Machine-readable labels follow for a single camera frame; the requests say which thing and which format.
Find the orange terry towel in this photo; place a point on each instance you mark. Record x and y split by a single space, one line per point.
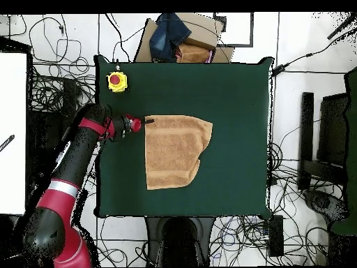
175 150

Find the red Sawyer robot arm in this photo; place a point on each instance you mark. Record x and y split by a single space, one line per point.
64 181

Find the yellow emergency stop button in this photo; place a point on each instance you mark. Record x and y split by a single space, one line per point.
117 82

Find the dark green table cloth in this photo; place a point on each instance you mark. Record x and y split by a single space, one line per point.
223 111
352 139

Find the black stand base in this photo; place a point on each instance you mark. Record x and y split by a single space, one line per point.
68 92
306 125

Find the folded orange towel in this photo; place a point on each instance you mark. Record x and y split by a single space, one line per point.
192 53

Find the blue jeans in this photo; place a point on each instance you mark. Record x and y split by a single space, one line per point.
167 36

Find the brown cardboard box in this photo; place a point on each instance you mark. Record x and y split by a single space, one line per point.
203 30

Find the black striped rod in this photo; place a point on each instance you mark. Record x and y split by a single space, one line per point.
7 143

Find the black power strip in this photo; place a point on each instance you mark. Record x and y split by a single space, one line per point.
276 237

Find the black tripod leg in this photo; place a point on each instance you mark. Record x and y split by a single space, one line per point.
341 26

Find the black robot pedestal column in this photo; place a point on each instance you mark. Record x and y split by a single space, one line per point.
180 243

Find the black pedestal foot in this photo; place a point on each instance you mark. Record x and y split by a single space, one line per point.
320 202

